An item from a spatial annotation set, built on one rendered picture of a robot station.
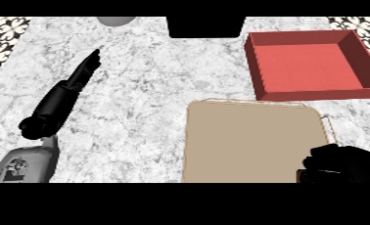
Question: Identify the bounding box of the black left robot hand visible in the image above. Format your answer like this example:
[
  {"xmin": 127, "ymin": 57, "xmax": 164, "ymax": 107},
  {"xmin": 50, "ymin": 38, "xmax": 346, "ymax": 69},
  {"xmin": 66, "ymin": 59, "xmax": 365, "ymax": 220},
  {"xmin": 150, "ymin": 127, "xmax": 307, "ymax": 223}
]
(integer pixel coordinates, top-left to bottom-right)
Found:
[{"xmin": 17, "ymin": 48, "xmax": 101, "ymax": 141}]

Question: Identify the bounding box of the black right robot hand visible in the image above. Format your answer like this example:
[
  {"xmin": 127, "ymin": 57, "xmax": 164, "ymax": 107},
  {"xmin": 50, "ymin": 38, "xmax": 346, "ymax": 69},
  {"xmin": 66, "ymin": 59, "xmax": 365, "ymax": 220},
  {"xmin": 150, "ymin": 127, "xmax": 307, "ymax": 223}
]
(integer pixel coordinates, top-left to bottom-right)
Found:
[{"xmin": 298, "ymin": 143, "xmax": 370, "ymax": 184}]

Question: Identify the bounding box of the tan cardboard box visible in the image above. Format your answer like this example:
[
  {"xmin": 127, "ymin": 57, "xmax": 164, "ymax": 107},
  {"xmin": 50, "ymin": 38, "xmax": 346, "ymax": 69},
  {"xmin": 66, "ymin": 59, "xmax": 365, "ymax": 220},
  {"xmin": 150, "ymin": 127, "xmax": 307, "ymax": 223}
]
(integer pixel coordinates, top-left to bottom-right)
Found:
[{"xmin": 180, "ymin": 98, "xmax": 338, "ymax": 184}]

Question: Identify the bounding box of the red tray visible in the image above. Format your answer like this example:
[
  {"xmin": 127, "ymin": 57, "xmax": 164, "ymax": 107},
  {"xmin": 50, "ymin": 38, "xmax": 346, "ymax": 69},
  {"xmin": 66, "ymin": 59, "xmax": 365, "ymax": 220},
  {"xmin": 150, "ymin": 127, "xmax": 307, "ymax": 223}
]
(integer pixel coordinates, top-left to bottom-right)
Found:
[{"xmin": 242, "ymin": 28, "xmax": 370, "ymax": 102}]

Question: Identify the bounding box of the grey round object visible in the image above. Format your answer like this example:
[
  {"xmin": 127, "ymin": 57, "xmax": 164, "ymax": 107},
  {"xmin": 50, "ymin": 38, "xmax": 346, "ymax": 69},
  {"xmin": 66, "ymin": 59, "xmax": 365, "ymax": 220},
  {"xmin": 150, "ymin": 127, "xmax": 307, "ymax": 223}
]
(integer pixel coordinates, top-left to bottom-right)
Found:
[{"xmin": 94, "ymin": 17, "xmax": 137, "ymax": 27}]

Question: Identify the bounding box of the black appliance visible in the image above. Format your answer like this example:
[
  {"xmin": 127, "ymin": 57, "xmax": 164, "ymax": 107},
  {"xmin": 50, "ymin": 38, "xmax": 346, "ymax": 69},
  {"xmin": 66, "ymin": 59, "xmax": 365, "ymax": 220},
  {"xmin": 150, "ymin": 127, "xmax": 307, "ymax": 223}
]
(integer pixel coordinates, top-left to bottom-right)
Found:
[{"xmin": 164, "ymin": 17, "xmax": 246, "ymax": 39}]

